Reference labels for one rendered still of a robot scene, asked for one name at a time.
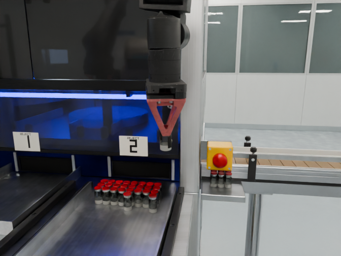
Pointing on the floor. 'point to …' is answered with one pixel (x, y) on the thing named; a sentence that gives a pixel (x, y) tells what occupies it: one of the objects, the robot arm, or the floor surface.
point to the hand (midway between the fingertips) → (165, 130)
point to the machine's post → (192, 115)
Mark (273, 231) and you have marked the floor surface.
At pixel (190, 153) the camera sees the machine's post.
